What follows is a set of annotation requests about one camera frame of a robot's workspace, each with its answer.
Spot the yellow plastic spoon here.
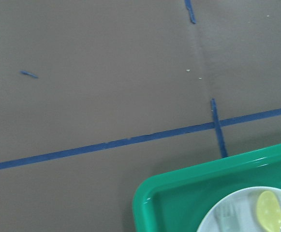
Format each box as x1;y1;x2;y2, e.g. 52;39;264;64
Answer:
256;190;281;232

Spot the green plastic tray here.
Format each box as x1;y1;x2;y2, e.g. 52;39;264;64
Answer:
133;144;281;232

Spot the pale green plastic fork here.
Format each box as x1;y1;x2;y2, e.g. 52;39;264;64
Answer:
215;203;235;232

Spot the white round plate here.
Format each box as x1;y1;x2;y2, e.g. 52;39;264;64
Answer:
197;186;281;232

